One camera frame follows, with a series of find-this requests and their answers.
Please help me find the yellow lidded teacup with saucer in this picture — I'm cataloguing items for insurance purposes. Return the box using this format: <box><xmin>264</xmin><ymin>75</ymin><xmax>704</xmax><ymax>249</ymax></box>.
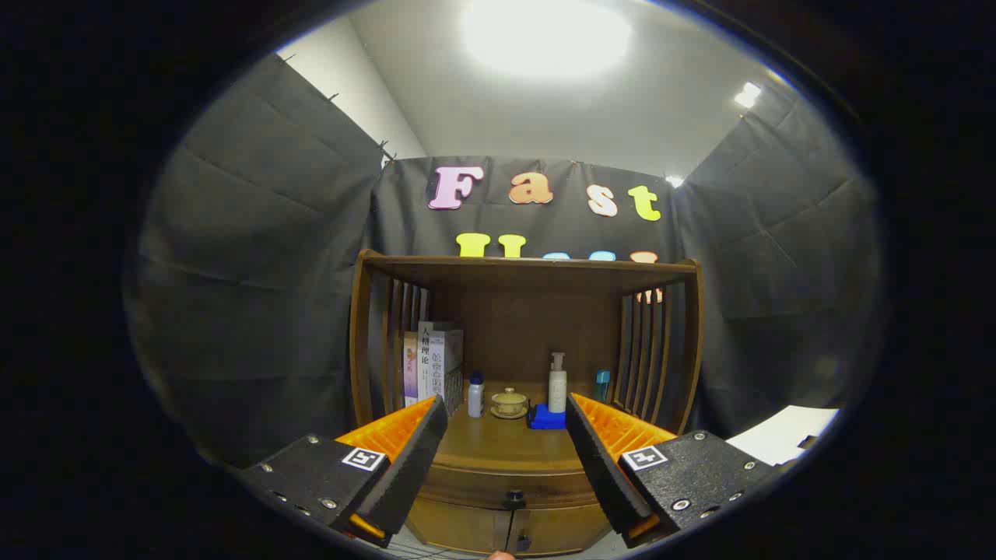
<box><xmin>490</xmin><ymin>387</ymin><xmax>530</xmax><ymax>421</ymax></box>

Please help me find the white grey appliance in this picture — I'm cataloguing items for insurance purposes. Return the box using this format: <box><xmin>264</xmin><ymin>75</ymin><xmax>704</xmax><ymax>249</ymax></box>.
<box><xmin>725</xmin><ymin>404</ymin><xmax>841</xmax><ymax>467</ymax></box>

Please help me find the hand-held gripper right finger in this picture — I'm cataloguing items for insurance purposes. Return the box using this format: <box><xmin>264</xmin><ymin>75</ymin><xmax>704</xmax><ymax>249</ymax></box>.
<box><xmin>565</xmin><ymin>393</ymin><xmax>779</xmax><ymax>548</ymax></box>

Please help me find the white pump bottle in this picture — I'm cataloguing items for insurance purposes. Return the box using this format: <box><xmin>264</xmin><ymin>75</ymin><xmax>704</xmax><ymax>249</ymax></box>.
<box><xmin>548</xmin><ymin>352</ymin><xmax>568</xmax><ymax>414</ymax></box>

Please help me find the pink purple book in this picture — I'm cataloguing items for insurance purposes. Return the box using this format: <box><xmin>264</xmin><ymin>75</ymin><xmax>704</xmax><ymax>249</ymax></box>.
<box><xmin>403</xmin><ymin>332</ymin><xmax>421</xmax><ymax>409</ymax></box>

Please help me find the white patterned book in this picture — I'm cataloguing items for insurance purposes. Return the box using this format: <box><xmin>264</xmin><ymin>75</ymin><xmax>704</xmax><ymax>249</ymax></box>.
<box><xmin>432</xmin><ymin>327</ymin><xmax>465</xmax><ymax>417</ymax></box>

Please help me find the blue cloth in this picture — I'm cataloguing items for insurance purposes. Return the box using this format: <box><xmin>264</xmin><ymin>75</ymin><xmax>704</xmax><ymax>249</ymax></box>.
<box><xmin>527</xmin><ymin>403</ymin><xmax>569</xmax><ymax>430</ymax></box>

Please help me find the wooden countertop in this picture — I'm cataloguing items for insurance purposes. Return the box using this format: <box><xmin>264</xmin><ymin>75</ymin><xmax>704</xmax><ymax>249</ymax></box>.
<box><xmin>426</xmin><ymin>380</ymin><xmax>631</xmax><ymax>477</ymax></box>

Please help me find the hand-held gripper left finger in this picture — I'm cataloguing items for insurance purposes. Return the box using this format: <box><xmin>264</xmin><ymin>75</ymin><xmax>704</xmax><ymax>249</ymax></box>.
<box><xmin>241</xmin><ymin>395</ymin><xmax>450</xmax><ymax>548</ymax></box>

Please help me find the wooden cabinet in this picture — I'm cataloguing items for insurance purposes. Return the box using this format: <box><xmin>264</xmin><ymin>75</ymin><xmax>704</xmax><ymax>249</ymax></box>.
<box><xmin>348</xmin><ymin>249</ymin><xmax>705</xmax><ymax>557</ymax></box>

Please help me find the wooden drawer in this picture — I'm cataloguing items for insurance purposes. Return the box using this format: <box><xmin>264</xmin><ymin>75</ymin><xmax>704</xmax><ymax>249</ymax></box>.
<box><xmin>420</xmin><ymin>459</ymin><xmax>604</xmax><ymax>510</ymax></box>

